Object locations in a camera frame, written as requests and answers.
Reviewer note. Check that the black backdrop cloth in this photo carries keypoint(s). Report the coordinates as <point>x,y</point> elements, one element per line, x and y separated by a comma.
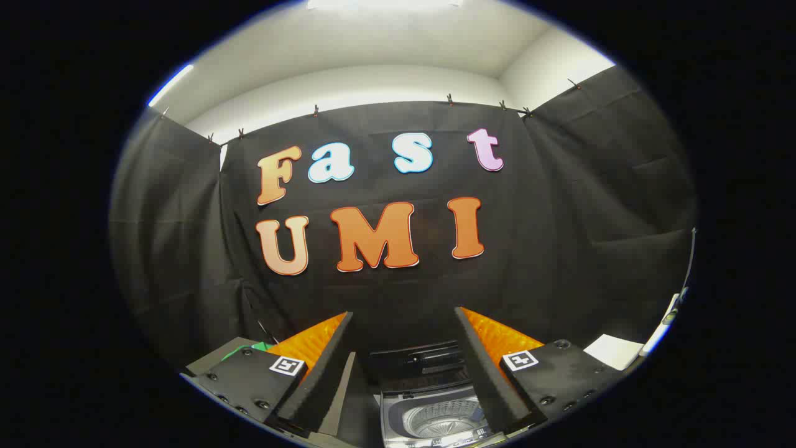
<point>547,218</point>

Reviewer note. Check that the grey top-load washing machine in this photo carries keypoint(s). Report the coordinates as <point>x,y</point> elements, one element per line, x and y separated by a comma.
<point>435,423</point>

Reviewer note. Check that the grey topped black stand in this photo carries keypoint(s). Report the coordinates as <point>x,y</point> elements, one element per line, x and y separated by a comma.
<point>219,356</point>

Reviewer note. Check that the green polo shirt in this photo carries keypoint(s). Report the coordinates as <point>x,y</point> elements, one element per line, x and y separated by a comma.
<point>261,346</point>

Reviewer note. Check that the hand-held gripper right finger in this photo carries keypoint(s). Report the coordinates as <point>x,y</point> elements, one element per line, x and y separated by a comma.
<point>491,379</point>

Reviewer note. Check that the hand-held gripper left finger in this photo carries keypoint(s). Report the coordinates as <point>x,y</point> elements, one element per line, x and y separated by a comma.
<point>314,386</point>

